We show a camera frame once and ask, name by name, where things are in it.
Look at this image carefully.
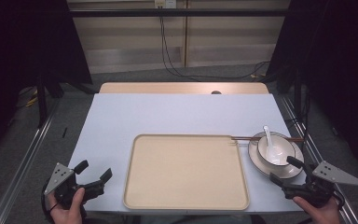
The white table cover board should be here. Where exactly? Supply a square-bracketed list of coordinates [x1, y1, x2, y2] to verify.
[67, 92, 308, 216]

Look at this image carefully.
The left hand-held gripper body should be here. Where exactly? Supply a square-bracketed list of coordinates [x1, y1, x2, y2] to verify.
[44, 161, 106, 210]

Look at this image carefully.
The white bowl with dark rim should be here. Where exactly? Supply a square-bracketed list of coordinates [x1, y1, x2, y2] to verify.
[256, 133, 297, 168]

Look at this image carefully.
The brown wooden chopstick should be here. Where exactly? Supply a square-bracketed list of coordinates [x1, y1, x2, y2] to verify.
[231, 137, 304, 143]

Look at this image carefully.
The light wooden table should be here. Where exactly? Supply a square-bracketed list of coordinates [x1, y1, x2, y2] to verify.
[98, 81, 270, 95]

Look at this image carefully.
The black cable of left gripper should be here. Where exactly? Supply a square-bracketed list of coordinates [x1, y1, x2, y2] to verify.
[40, 181, 59, 224]

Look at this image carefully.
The black horizontal bar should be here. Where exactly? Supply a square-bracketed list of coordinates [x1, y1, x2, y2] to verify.
[69, 7, 289, 19]

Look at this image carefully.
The black curtain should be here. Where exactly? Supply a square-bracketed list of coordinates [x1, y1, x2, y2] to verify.
[264, 0, 358, 172]
[0, 0, 93, 166]

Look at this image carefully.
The black wall cable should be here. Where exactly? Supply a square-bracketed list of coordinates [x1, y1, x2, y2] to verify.
[158, 7, 271, 80]
[159, 15, 270, 78]

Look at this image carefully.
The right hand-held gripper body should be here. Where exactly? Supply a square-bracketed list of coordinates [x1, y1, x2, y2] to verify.
[281, 160, 358, 209]

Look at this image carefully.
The white ceramic spoon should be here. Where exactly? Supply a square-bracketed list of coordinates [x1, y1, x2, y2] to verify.
[262, 124, 282, 165]

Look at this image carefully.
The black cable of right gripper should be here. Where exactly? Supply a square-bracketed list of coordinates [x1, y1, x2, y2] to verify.
[331, 189, 347, 211]

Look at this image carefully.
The beige rectangular tray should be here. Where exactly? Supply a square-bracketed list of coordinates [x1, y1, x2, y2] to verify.
[122, 133, 251, 212]

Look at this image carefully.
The white plate with dark rim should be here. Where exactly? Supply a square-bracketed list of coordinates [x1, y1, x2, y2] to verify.
[247, 132, 306, 180]

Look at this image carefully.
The white wall socket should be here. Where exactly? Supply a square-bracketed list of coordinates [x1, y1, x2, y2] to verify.
[154, 0, 178, 9]

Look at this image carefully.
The person's right hand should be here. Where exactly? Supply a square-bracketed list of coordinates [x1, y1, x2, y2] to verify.
[292, 195, 343, 224]

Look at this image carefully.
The black metal stand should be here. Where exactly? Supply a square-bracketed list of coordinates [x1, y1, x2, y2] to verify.
[35, 73, 50, 129]

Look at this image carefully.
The yellow cable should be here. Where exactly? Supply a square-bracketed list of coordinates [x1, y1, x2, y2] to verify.
[23, 89, 41, 108]

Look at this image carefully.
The person's left hand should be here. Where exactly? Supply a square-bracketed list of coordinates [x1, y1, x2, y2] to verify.
[47, 187, 87, 224]

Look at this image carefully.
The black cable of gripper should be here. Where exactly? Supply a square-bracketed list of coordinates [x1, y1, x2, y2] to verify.
[331, 189, 347, 211]
[40, 181, 59, 224]

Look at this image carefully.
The metal floor rail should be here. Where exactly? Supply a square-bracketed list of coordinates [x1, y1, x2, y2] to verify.
[0, 98, 62, 224]
[280, 95, 358, 224]

